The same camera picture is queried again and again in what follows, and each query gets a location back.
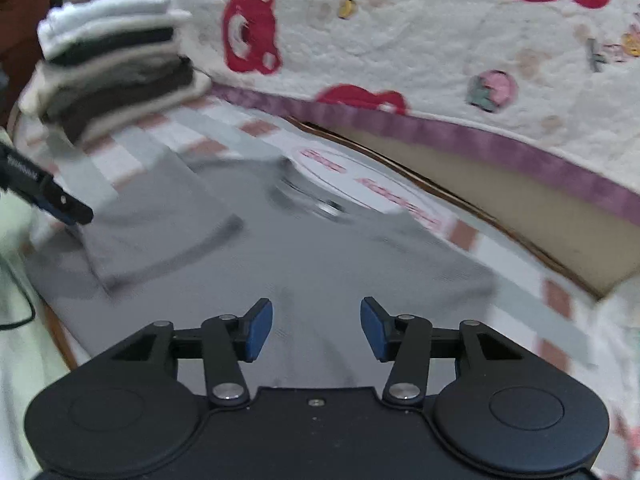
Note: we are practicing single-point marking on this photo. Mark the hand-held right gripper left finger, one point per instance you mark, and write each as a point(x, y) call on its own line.
point(260, 330)

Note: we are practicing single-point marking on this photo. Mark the white bear printed blanket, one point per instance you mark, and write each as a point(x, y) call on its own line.
point(425, 35)

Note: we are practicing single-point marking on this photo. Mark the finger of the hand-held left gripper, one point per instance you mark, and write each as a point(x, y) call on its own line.
point(65, 205)

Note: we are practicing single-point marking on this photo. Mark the grey t-shirt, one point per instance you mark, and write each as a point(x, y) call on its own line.
point(310, 260)

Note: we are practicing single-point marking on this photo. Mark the brown wooden furniture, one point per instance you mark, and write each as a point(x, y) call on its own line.
point(20, 35)

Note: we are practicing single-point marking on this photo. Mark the beige mattress side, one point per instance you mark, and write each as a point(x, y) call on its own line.
point(500, 200)

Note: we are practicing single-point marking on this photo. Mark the light green cloth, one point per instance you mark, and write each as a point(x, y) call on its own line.
point(25, 385)

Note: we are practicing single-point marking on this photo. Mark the stack of folded clothes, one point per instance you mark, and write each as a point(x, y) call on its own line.
point(115, 70)

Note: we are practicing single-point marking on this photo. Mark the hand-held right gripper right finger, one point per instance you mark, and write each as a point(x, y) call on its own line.
point(372, 330)

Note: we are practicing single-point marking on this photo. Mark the checked grey pink bed sheet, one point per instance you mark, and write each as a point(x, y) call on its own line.
point(225, 127)

